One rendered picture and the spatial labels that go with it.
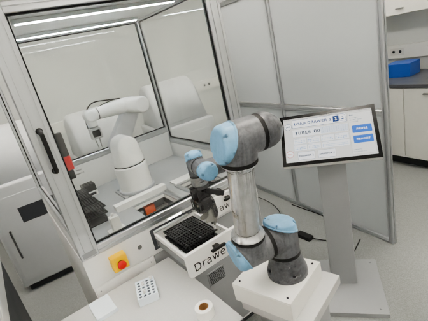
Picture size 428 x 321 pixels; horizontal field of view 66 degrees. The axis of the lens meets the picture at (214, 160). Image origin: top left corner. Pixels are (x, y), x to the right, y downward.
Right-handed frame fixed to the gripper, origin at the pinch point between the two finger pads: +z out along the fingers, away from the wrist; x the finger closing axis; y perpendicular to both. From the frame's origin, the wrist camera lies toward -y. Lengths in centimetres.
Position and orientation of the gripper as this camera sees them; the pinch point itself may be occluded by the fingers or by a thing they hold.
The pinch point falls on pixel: (214, 221)
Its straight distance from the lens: 156.1
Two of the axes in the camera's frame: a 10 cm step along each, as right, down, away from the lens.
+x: 5.8, 1.4, -8.1
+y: -7.9, 3.6, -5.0
